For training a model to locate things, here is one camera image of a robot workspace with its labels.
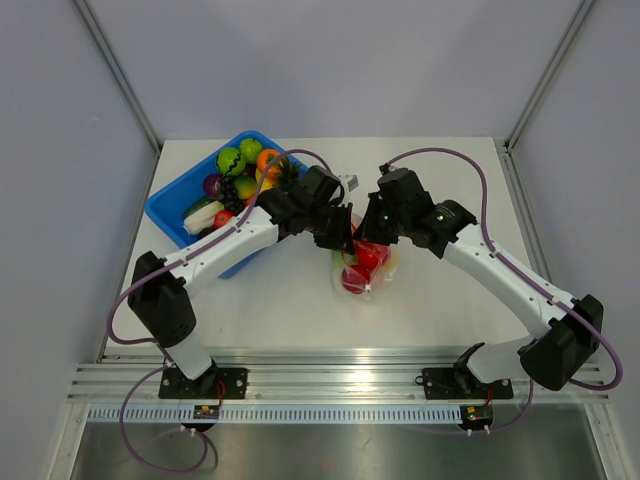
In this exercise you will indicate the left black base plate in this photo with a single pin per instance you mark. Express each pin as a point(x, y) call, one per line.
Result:
point(235, 382)

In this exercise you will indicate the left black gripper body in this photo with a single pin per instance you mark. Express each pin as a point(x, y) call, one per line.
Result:
point(330, 228)

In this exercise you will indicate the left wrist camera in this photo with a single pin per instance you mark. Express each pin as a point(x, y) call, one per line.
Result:
point(350, 181)

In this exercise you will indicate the green yellow mango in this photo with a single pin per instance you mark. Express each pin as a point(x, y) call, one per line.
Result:
point(246, 186)

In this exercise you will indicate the white slotted cable duct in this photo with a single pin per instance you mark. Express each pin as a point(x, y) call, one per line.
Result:
point(276, 414)

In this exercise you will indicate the dark purple eggplant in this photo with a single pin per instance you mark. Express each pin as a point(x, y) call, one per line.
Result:
point(205, 232)

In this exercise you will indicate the clear zip top bag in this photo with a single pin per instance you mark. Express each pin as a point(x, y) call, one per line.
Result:
point(378, 280)

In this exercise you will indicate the dark grape bunch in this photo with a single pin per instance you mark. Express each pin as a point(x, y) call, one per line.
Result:
point(228, 195)

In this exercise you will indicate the green cucumber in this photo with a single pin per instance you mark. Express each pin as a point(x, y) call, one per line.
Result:
point(197, 205)

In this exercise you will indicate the left frame post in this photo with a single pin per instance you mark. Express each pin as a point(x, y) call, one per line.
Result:
point(100, 39)

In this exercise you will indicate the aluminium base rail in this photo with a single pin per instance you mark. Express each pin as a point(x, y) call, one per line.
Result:
point(281, 376)

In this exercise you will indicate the yellow lemon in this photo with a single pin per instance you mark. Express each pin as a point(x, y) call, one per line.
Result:
point(391, 260)

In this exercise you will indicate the green lettuce head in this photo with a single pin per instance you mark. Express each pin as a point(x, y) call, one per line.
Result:
point(342, 260)

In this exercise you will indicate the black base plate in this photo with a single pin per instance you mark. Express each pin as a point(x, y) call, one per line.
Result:
point(235, 382)
point(448, 383)

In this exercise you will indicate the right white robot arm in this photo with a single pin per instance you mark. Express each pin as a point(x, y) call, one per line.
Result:
point(561, 327)

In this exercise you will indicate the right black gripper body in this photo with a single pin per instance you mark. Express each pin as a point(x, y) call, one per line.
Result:
point(382, 225)

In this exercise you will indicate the blue plastic basket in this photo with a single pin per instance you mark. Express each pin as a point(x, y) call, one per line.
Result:
point(166, 207)

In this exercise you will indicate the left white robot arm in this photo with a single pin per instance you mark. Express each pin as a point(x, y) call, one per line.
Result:
point(163, 288)

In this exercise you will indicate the right frame post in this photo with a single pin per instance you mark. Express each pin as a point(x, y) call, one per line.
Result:
point(559, 56)

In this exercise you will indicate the small pineapple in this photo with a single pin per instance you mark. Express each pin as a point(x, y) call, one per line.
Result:
point(288, 174)

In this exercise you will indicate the yellow pepper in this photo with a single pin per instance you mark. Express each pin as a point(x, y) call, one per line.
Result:
point(264, 183)

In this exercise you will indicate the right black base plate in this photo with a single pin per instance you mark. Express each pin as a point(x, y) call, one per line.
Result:
point(448, 383)

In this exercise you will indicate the purple onion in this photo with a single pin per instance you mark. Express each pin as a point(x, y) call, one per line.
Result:
point(212, 184)

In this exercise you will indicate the white scallion stalk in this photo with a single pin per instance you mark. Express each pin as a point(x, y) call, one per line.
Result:
point(202, 218)

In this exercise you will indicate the large red tomato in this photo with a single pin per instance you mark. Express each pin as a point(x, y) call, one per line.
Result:
point(372, 256)

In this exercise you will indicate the frame post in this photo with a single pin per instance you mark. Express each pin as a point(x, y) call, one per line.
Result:
point(559, 56)
point(100, 39)

